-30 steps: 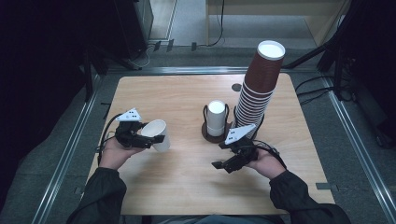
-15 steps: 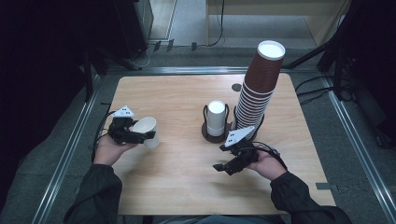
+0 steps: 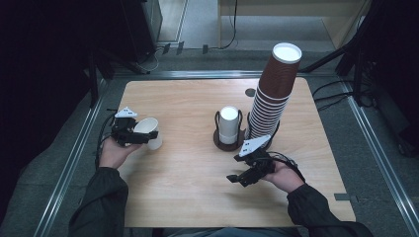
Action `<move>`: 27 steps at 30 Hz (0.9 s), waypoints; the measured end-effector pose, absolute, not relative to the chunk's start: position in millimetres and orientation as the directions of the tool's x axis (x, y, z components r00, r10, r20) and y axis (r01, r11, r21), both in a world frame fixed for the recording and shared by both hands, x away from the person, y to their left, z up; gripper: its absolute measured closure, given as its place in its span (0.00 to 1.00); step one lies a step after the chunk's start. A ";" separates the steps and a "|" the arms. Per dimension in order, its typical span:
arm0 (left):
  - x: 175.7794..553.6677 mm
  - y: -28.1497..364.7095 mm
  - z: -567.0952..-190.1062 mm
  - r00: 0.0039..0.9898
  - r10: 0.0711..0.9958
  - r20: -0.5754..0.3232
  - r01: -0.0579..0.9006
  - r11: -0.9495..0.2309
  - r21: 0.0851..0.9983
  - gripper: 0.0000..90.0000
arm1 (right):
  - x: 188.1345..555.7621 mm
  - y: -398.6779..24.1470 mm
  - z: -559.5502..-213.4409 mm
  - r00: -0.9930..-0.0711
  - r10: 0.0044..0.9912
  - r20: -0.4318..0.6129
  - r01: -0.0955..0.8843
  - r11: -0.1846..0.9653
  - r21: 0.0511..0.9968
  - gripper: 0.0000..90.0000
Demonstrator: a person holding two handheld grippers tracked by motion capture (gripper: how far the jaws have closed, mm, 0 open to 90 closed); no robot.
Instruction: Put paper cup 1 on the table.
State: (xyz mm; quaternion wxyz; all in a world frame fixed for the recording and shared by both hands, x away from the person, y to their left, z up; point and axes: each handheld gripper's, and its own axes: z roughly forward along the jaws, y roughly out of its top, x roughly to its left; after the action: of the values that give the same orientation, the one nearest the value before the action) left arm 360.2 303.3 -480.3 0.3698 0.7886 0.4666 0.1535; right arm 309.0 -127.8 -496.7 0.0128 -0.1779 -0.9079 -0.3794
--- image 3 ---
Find metal floor rail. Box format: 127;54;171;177
112;69;337;80
339;80;419;237
33;78;108;237

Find white floor cable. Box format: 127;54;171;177
139;47;160;73

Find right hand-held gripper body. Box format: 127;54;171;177
233;134;276;182

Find stack of white cups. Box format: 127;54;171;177
218;105;240;145

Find white paper cup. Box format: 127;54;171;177
132;117;163;151

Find dark wooden cup holder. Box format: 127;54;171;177
212;110;281;153

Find black metal stand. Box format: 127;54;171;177
86;45;151;109

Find stack of brown cups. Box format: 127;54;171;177
247;41;303;150

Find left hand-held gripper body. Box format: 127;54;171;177
110;106;139;148

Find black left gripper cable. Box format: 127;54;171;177
95;113;117;169

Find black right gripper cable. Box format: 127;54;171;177
267;150;306;183

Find grey floor tape piece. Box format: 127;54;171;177
333;193;360;202

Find person's right hand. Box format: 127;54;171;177
262;160;306;195

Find black cabinet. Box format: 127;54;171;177
119;0;163;64

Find person's left hand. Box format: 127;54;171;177
98;136;143;170

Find black hanging cable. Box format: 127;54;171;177
219;0;239;50

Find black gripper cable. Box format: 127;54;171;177
267;150;306;183
95;113;117;169

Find black tripod stand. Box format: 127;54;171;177
297;0;419;107

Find black floor cables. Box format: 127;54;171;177
311;79;355;112

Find light wooden furniture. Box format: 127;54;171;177
216;0;374;50

